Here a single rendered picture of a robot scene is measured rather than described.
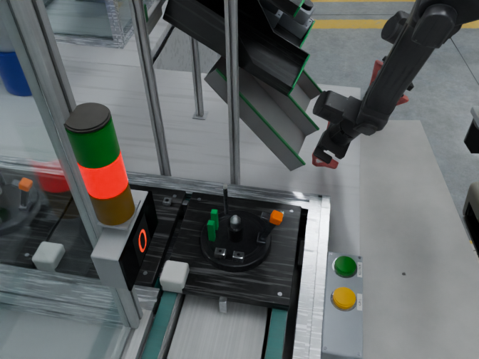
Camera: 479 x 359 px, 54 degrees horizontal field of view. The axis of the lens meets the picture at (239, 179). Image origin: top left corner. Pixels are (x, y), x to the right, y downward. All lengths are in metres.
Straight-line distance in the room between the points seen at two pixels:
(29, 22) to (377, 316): 0.81
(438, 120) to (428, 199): 1.78
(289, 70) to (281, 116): 0.16
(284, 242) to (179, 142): 0.51
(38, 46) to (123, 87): 1.11
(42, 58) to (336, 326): 0.63
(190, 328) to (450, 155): 2.11
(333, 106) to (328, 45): 2.53
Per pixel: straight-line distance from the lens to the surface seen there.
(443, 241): 1.17
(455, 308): 1.07
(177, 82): 1.57
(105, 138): 0.52
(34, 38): 0.48
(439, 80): 3.34
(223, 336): 0.89
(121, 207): 0.59
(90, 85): 1.62
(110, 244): 0.62
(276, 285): 0.88
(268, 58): 0.97
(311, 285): 0.91
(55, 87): 0.50
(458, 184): 2.62
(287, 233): 0.95
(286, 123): 1.10
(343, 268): 0.92
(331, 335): 0.86
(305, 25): 1.09
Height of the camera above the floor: 1.72
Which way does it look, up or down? 45 degrees down
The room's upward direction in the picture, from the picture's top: 1 degrees counter-clockwise
